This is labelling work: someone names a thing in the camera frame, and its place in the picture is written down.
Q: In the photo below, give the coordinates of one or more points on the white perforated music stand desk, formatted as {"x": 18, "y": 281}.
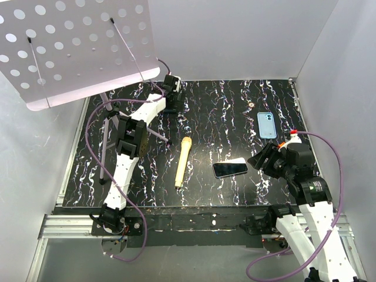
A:
{"x": 56, "y": 52}

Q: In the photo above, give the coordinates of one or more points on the spare phone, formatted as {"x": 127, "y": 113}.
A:
{"x": 170, "y": 111}

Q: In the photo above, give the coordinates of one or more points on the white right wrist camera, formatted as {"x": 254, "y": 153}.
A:
{"x": 294, "y": 138}

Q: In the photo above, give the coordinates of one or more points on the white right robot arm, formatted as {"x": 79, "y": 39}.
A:
{"x": 318, "y": 248}

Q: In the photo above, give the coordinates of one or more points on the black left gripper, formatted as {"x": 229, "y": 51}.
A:
{"x": 177, "y": 104}

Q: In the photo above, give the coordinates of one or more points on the black smartphone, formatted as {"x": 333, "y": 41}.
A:
{"x": 230, "y": 167}

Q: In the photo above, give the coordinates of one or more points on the light blue phone case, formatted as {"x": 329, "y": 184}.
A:
{"x": 266, "y": 125}

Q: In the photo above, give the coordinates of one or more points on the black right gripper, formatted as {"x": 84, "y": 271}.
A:
{"x": 271, "y": 151}

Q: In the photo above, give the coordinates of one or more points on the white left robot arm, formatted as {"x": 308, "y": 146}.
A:
{"x": 131, "y": 145}

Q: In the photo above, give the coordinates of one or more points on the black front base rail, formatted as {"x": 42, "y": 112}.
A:
{"x": 185, "y": 226}

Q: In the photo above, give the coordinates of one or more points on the aluminium frame rail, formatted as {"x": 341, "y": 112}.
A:
{"x": 58, "y": 227}

